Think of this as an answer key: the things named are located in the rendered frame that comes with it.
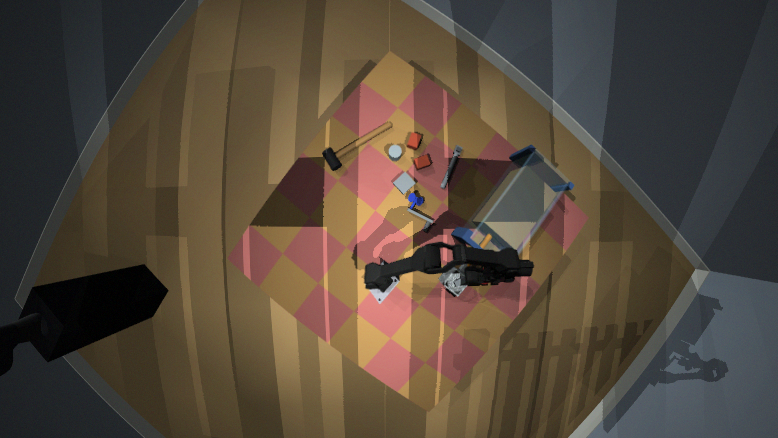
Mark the reddish-brown cube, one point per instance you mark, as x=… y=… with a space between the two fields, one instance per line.
x=421 y=162
x=414 y=140

